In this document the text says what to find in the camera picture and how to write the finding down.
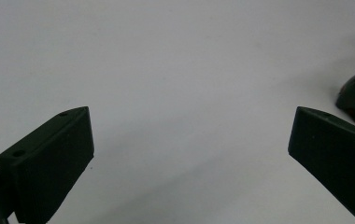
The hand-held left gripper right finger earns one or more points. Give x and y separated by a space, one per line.
337 155

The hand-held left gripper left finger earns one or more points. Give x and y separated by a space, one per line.
51 161

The white table board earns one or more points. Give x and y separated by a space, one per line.
178 62

